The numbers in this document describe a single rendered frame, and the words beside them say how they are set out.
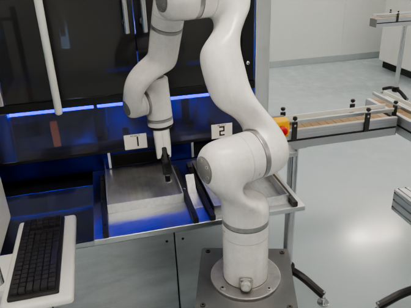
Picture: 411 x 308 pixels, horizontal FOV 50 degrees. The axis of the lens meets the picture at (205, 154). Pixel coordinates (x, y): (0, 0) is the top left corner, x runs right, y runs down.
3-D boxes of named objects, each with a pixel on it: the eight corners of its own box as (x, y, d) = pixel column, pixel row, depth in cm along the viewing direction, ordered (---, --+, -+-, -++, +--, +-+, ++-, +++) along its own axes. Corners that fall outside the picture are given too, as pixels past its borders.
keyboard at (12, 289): (24, 224, 158) (22, 219, 157) (65, 218, 161) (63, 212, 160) (7, 303, 123) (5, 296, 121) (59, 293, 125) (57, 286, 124)
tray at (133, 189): (104, 169, 179) (103, 162, 177) (168, 161, 184) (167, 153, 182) (108, 214, 149) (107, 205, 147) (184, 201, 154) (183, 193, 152)
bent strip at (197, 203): (186, 189, 162) (185, 174, 160) (194, 187, 163) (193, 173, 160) (194, 208, 150) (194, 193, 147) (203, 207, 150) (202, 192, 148)
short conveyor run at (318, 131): (259, 155, 194) (260, 121, 188) (248, 142, 208) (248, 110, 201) (397, 136, 208) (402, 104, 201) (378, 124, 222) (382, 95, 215)
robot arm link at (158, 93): (153, 123, 138) (177, 115, 142) (147, 82, 132) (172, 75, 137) (139, 117, 144) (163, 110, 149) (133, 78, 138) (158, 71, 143)
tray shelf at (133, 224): (93, 175, 178) (92, 171, 178) (257, 153, 192) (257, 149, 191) (94, 245, 136) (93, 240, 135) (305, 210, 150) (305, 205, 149)
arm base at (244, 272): (283, 303, 112) (287, 242, 104) (208, 301, 113) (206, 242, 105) (277, 255, 129) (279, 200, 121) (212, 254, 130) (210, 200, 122)
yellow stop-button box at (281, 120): (266, 132, 188) (266, 116, 184) (282, 130, 189) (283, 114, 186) (273, 139, 181) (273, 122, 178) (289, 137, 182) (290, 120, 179)
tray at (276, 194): (192, 170, 176) (192, 162, 174) (255, 161, 181) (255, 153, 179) (214, 215, 146) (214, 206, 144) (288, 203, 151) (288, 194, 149)
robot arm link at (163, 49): (139, 40, 114) (131, 126, 135) (189, 29, 122) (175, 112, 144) (122, 22, 118) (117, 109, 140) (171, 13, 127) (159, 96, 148)
